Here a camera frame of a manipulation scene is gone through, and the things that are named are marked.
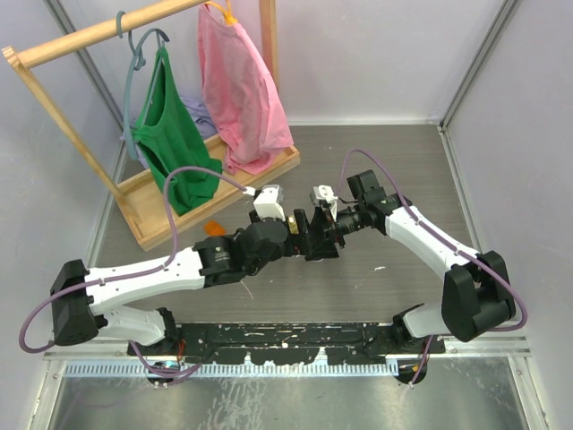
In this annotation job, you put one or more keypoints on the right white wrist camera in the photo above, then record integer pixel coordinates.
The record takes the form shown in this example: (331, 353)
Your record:
(323, 196)

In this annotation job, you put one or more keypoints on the yellow two-compartment pill box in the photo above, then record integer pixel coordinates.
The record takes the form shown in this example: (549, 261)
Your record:
(292, 225)

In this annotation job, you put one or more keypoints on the lavender cloth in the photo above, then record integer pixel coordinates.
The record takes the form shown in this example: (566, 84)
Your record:
(201, 118)

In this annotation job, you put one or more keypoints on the aluminium frame rail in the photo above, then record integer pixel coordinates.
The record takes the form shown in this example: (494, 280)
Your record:
(490, 345)

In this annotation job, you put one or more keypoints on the white slotted cable duct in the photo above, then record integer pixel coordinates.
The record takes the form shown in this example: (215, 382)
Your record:
(130, 368)

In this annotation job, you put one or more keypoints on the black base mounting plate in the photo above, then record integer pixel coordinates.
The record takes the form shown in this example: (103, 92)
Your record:
(353, 343)

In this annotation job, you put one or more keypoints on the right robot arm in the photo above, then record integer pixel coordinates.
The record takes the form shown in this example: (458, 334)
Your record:
(475, 297)

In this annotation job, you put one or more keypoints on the orange pill box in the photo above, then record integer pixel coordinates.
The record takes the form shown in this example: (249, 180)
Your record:
(214, 229)

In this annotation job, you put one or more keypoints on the grey-blue clothes hanger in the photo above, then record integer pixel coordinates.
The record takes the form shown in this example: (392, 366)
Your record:
(137, 62)

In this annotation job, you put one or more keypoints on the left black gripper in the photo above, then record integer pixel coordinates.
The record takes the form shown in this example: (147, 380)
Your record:
(298, 244)

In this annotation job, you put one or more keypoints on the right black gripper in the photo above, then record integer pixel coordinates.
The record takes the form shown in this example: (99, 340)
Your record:
(324, 248)

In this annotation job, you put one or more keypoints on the pink shirt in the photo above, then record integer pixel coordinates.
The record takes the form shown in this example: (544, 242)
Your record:
(240, 95)

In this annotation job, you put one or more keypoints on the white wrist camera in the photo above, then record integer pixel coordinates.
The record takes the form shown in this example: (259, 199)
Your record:
(267, 201)
(323, 196)

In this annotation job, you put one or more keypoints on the orange clothes hanger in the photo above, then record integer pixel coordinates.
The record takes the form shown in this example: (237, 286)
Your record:
(225, 10)

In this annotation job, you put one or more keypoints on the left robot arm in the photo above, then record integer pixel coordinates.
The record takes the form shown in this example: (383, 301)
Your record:
(91, 303)

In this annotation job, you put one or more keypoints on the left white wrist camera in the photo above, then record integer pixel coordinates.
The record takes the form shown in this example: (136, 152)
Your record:
(267, 201)

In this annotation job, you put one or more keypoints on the green tank top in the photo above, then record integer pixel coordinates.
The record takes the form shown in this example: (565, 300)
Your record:
(172, 145)

